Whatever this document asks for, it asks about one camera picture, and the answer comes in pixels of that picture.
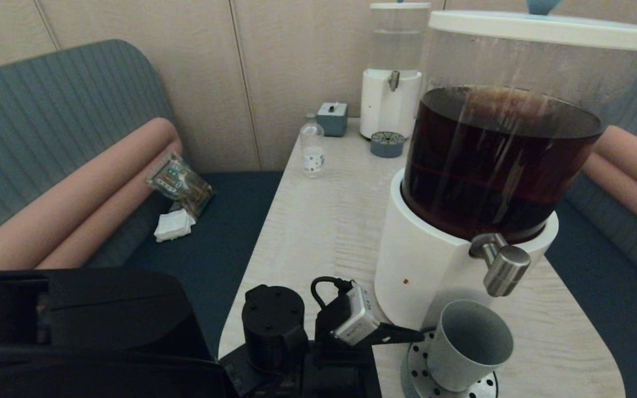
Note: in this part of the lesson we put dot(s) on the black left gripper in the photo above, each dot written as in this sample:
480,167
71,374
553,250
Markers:
340,376

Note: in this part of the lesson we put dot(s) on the grey plastic cup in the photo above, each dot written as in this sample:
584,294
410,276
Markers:
457,359

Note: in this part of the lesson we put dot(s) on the large steel dispenser tap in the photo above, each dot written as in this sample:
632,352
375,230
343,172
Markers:
505,271

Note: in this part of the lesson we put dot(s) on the large perforated steel drip tray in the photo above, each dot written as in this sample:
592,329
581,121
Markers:
418,365

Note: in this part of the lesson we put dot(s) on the large dispenser with brown tea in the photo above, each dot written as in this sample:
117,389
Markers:
418,254

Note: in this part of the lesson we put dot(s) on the small grey drip tray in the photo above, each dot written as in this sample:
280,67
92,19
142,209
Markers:
387,146

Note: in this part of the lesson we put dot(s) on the clear plastic bottle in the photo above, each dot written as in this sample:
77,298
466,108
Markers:
313,154

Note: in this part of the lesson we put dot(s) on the dark blue bench seat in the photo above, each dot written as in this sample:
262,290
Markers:
628,331
213,232

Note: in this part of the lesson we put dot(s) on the grey tissue box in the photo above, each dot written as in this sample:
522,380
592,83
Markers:
332,121

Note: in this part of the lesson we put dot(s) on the small dispenser with clear water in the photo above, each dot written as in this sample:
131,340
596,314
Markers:
387,109

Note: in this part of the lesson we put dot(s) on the grey-blue ribbed bench backrest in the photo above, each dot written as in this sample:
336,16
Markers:
622,236
47,110

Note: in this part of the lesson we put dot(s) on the white folded napkins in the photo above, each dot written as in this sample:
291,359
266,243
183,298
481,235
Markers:
173,226

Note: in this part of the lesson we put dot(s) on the small steel dispenser tap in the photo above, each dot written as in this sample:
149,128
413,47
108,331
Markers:
393,81

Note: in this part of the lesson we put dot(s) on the green printed snack packet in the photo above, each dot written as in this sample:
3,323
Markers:
177,182

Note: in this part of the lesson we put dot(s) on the small white dispenser lid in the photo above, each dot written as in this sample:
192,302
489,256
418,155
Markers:
400,5

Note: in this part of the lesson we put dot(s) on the large white dispenser lid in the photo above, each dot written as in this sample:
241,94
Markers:
545,30

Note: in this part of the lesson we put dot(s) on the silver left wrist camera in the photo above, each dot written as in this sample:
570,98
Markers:
354,318

